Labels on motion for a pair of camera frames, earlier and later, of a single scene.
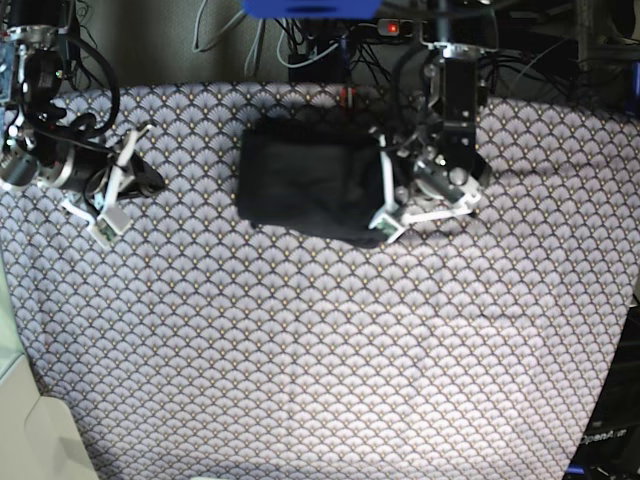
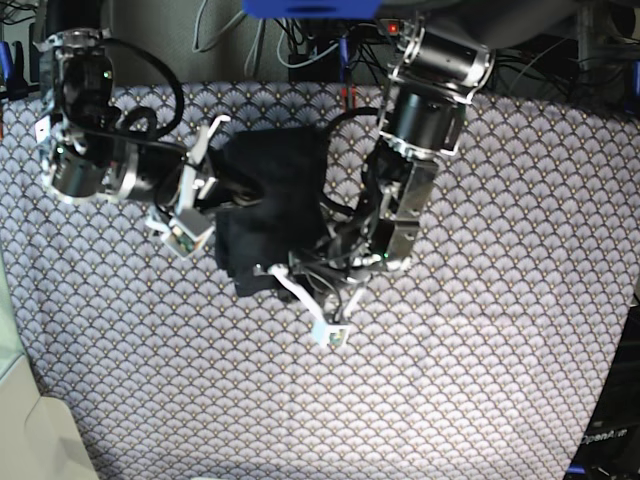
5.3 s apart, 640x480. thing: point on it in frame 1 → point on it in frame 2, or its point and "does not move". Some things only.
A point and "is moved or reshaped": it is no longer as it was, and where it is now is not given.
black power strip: (396, 27) does not move
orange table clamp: (347, 96) does not move
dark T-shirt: (314, 169) is moved or reshaped
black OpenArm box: (609, 447) does not move
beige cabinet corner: (38, 437) does not move
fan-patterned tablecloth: (206, 346) does not move
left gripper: (106, 174) → (231, 183)
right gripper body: (436, 192) → (281, 270)
